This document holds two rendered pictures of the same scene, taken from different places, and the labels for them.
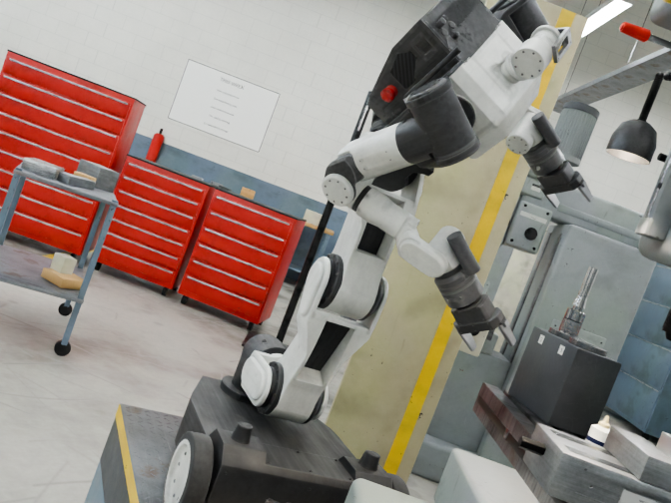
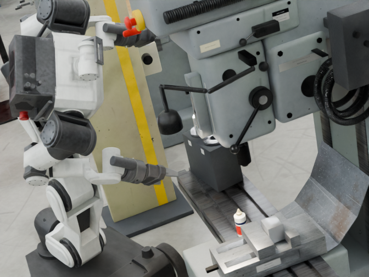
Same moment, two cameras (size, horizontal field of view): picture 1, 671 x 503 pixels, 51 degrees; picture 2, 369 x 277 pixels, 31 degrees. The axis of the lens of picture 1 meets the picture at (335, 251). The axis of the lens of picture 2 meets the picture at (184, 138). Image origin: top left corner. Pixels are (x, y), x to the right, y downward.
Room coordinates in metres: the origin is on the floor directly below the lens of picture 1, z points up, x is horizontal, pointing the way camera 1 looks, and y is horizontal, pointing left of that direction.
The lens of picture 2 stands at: (-0.58, -0.08, 2.33)
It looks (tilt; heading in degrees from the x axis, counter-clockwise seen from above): 28 degrees down; 349
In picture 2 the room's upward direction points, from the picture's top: 13 degrees counter-clockwise
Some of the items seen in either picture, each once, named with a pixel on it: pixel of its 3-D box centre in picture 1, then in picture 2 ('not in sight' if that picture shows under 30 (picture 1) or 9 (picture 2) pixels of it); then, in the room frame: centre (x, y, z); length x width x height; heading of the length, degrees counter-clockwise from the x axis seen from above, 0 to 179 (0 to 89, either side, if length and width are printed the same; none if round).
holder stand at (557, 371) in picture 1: (562, 376); (212, 155); (1.70, -0.62, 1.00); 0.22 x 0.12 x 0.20; 12
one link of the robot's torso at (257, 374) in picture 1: (285, 386); (76, 241); (1.93, 0.00, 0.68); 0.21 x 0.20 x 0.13; 23
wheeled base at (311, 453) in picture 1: (276, 420); (85, 260); (1.90, -0.01, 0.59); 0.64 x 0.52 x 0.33; 23
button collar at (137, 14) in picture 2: not in sight; (138, 20); (1.25, -0.39, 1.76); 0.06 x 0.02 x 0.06; 2
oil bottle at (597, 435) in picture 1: (596, 443); (240, 221); (1.28, -0.57, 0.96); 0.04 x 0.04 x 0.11
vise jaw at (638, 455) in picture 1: (641, 457); (257, 239); (1.11, -0.57, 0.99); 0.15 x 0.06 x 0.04; 0
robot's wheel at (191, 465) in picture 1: (187, 476); not in sight; (1.57, 0.13, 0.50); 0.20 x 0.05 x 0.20; 23
